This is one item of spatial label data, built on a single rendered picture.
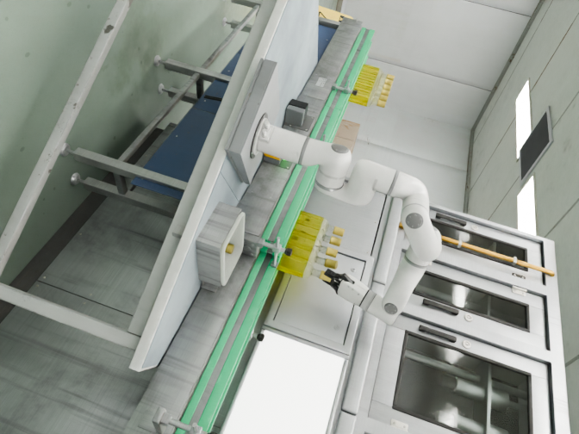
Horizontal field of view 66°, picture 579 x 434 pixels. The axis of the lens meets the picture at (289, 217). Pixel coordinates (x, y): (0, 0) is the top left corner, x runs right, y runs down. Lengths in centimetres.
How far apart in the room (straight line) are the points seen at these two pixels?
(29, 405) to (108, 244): 66
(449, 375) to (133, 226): 141
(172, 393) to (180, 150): 97
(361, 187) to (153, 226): 98
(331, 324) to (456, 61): 637
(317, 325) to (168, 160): 88
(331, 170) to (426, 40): 628
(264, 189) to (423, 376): 92
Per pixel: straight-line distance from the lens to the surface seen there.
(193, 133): 202
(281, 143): 145
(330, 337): 175
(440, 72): 785
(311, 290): 183
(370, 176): 144
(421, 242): 144
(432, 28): 755
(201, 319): 154
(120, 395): 170
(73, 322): 149
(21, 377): 182
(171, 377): 147
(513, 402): 196
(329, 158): 143
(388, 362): 182
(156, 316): 135
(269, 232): 164
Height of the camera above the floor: 116
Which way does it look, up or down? 7 degrees down
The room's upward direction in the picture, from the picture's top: 108 degrees clockwise
